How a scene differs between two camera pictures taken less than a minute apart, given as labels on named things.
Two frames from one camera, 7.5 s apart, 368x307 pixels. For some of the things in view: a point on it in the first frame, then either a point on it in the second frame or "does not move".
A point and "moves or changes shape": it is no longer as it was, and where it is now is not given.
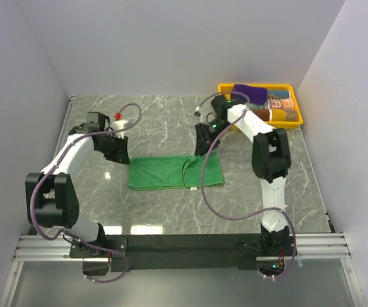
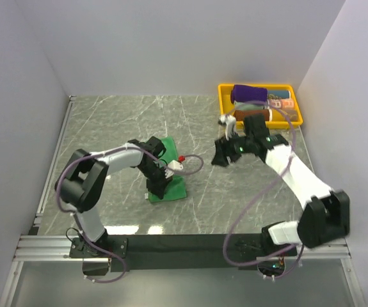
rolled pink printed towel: [283, 103] does not move
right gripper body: [215, 128] to [237, 146]
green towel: [175, 171] moves or changes shape
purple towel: [256, 94] does not move
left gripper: [121, 155] to [159, 187]
